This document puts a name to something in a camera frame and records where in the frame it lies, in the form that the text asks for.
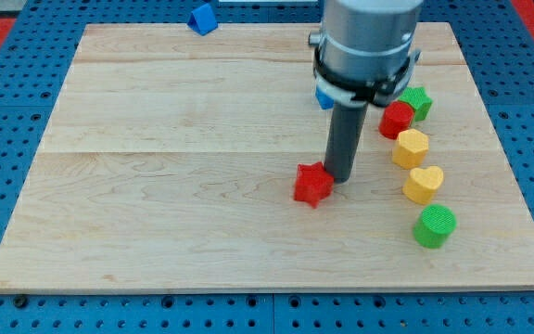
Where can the blue block behind arm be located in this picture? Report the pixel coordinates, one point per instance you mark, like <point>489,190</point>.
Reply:
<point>324,100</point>

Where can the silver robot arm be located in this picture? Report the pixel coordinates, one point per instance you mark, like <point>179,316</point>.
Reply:
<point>362,50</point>

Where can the wooden board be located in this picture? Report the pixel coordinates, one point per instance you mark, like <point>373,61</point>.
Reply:
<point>168,162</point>

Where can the red star block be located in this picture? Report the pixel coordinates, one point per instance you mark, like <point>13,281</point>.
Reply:
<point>313,183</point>

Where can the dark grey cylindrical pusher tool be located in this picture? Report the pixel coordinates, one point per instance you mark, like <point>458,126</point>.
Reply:
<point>343,139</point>

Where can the red cylinder block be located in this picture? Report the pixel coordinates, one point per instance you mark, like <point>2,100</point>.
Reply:
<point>397,117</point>

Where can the yellow hexagon block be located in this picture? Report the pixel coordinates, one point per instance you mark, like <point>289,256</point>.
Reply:
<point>410,149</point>

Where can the yellow heart block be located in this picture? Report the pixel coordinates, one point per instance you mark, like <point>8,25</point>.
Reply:
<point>422,184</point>

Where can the blue triangle block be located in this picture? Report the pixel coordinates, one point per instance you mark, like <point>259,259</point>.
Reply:
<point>202,20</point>

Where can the green star block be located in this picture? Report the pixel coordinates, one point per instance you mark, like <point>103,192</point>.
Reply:
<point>419,100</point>

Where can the green cylinder block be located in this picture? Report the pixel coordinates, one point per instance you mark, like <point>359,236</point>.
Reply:
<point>434,226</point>

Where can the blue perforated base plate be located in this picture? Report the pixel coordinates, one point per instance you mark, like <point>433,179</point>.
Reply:
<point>34,58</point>

